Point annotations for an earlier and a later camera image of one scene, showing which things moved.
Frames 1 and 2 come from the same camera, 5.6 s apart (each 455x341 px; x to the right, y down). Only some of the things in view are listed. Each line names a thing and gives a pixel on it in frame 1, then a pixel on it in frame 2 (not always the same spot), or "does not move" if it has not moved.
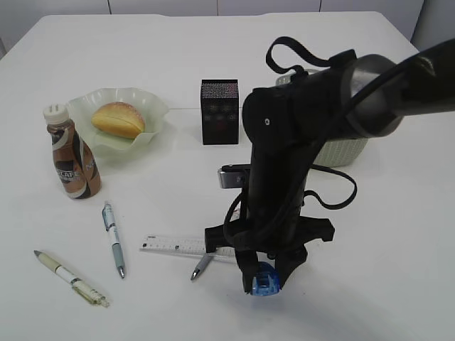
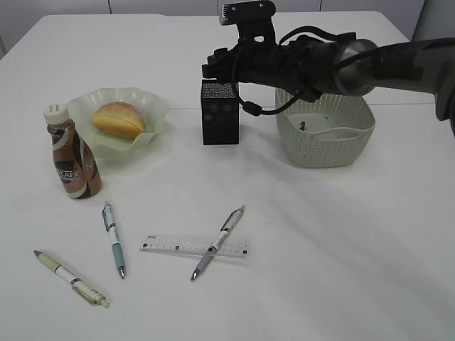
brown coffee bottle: (76, 163) does not move
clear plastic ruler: (184, 245) does not move
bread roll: (118, 119) does not move
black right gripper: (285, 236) -> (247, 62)
